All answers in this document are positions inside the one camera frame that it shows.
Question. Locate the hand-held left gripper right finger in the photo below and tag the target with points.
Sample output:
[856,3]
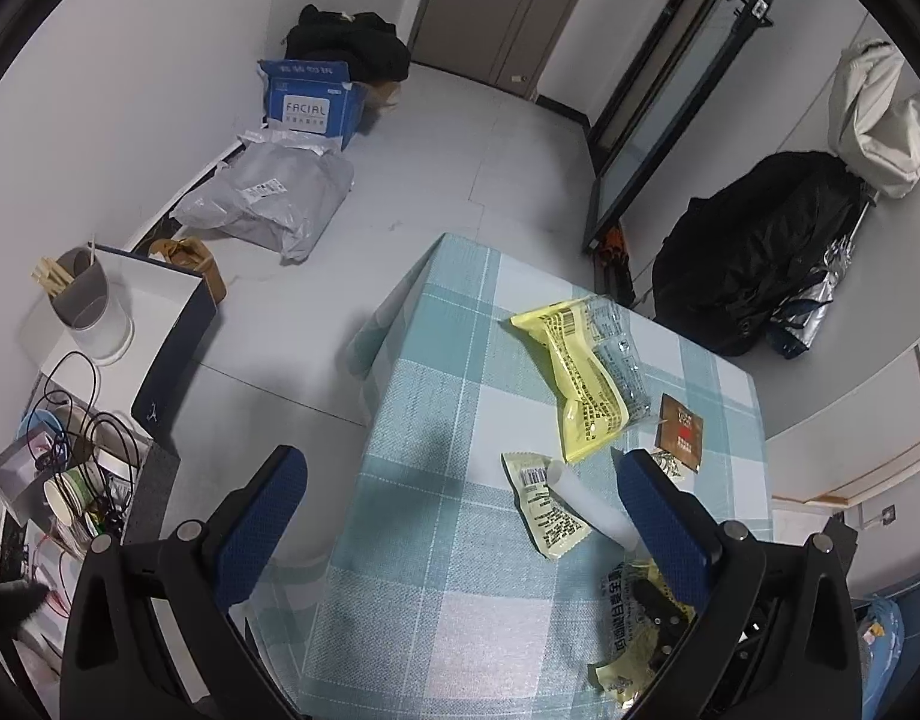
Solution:
[666,532]

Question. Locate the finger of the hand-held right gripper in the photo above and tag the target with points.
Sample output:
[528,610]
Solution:
[659,610]

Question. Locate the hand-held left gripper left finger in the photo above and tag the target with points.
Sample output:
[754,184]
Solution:
[257,532]

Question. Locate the large yellow printed wrapper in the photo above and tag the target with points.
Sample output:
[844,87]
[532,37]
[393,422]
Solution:
[632,660]

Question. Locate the brown sachet with red label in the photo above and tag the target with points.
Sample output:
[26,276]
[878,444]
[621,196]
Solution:
[683,431]

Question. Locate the pale yellow barcode wrapper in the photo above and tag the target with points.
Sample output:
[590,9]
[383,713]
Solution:
[542,514]

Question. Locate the yellow and clear snack wrapper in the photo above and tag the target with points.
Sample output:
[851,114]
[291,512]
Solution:
[580,375]

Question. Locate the person's left forearm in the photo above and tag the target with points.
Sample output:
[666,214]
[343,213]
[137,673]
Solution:
[10,606]

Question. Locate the small pale snack wrapper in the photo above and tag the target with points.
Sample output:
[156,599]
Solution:
[671,463]

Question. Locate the white plastic tube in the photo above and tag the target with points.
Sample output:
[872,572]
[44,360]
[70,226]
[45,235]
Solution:
[591,502]

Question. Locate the grey speckled box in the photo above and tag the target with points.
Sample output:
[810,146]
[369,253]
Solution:
[152,487]

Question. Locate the blue plastic bag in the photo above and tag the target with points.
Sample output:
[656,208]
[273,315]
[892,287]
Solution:
[880,637]

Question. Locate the teal checked tablecloth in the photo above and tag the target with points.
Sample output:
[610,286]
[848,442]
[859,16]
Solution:
[460,420]

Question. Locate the blue bowl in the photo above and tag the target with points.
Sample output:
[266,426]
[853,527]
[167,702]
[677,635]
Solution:
[44,424]

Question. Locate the white box with dark side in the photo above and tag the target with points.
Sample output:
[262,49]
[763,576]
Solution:
[149,315]

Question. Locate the orange black tool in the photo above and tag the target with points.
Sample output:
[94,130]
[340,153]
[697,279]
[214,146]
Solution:
[617,270]

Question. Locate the silver folded umbrella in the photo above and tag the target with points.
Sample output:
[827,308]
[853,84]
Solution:
[812,307]

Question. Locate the brown paper bag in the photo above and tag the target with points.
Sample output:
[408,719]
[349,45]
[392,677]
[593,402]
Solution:
[190,266]

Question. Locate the grey cup with chopsticks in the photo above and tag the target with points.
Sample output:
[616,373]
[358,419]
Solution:
[93,307]

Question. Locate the black backpack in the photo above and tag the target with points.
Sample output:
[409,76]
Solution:
[752,247]

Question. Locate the wooden sticks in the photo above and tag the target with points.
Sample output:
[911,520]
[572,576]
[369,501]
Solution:
[51,274]

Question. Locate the grey mailing bag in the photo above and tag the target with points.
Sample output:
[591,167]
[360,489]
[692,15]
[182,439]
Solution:
[272,199]

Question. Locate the white mailing bag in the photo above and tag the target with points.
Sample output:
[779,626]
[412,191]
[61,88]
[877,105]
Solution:
[287,139]

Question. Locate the blue cardboard box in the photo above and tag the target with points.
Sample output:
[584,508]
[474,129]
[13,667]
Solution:
[310,109]

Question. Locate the black framed glass door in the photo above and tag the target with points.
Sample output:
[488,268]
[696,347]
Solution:
[677,90]

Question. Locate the white fabric bag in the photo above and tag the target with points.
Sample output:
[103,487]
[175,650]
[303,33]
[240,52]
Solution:
[876,112]

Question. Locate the black bag on floor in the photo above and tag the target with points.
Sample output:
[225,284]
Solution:
[347,41]

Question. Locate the grey door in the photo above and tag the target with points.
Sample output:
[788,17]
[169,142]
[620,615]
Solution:
[497,7]

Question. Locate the wall socket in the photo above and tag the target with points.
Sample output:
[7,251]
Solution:
[880,516]

